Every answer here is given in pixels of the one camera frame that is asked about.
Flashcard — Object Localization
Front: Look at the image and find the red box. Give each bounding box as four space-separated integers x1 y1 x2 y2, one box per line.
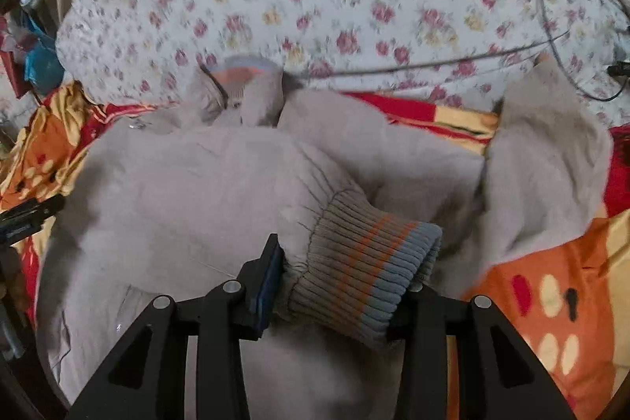
0 17 31 100

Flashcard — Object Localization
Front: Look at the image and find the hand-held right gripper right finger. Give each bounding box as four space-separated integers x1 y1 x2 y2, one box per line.
389 285 576 420

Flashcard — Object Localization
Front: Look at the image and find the thin black cable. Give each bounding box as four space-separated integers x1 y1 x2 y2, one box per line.
285 0 630 101

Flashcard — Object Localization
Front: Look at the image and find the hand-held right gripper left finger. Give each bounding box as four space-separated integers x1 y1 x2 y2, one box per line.
66 233 286 420

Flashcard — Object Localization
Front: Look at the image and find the orange red patterned bed sheet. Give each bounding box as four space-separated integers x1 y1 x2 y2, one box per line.
0 80 630 420

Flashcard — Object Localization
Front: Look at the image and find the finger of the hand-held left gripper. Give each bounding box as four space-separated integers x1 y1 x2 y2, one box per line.
0 194 66 229

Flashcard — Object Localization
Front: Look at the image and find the floral quilt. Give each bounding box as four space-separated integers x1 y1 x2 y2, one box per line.
54 0 630 126

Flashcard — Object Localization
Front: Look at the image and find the blue plastic bag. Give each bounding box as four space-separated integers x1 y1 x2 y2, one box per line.
24 14 66 87

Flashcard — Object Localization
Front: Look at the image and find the grey jacket with striped cuffs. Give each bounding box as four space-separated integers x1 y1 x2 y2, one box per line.
37 53 616 420

